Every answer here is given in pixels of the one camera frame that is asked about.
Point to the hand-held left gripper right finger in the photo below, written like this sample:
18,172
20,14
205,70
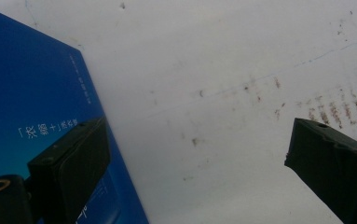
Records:
331,174

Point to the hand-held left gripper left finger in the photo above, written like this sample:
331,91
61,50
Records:
70,174

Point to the blue carton box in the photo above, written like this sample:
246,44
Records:
27,77

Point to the white paper sheet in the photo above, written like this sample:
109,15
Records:
198,46

